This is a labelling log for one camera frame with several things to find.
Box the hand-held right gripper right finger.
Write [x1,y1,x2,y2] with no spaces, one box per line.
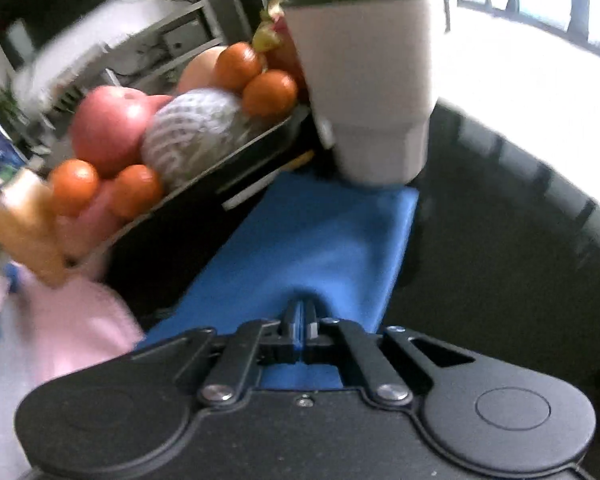
[305,301,476,405]

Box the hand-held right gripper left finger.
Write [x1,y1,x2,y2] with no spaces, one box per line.
[130,301,300,405]

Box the grey and blue sweatshirt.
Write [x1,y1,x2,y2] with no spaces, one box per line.
[135,170,421,391]

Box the white and yellow pen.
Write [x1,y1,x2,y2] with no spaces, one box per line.
[221,150,315,211]

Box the metal fruit tray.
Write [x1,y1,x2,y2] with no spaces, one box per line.
[62,105,313,266]

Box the tangerine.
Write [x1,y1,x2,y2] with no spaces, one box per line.
[214,42,265,95]
[242,70,299,118]
[107,164,165,221]
[47,159,102,218]

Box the fruit in white foam net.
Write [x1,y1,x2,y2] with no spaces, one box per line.
[141,87,253,188]

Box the pink printed blanket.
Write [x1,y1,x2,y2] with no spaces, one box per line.
[0,255,146,480]

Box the white plant pot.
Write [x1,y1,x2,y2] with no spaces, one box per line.
[282,0,438,188]

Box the red apple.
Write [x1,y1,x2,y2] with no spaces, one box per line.
[70,85,173,178]

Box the peach-coloured apple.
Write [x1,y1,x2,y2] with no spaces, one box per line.
[176,46,231,95]

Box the orange juice bottle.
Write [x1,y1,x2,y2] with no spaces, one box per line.
[0,105,73,288]

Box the red dragon fruit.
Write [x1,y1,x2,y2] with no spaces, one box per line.
[252,0,308,103]

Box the green potted plant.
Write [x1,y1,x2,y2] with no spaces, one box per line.
[0,80,36,156]

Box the black television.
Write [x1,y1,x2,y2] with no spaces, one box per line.
[0,0,161,68]

